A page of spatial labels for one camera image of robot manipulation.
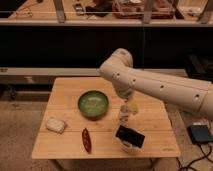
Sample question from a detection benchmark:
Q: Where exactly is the white labelled plastic bottle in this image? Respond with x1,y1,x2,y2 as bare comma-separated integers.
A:
119,105,130,126

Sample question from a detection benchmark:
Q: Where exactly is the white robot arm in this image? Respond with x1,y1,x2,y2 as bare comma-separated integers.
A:
99,48,213,121

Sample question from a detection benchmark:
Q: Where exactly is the black flat card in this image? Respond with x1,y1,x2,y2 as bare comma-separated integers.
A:
116,125,145,148

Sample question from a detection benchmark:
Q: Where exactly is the white cup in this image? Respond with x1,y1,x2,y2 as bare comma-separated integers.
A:
120,136,143,152

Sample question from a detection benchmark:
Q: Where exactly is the green round bowl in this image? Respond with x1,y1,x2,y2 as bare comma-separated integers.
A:
77,90,109,119

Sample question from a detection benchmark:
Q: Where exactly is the wooden table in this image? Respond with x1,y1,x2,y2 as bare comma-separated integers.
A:
32,77,180,171

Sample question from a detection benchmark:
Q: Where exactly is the red chili pepper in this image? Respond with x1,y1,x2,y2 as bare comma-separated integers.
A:
82,128,92,153

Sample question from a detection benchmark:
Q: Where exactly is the dark blue box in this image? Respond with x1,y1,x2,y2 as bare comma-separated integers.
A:
187,125,213,144

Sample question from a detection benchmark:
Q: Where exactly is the red basket on shelf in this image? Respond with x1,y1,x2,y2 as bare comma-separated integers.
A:
112,0,174,19

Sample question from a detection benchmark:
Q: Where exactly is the black cloth on shelf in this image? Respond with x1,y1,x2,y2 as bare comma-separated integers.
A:
86,3,112,17

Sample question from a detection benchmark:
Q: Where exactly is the black cable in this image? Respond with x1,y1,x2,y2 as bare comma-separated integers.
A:
175,142,213,171

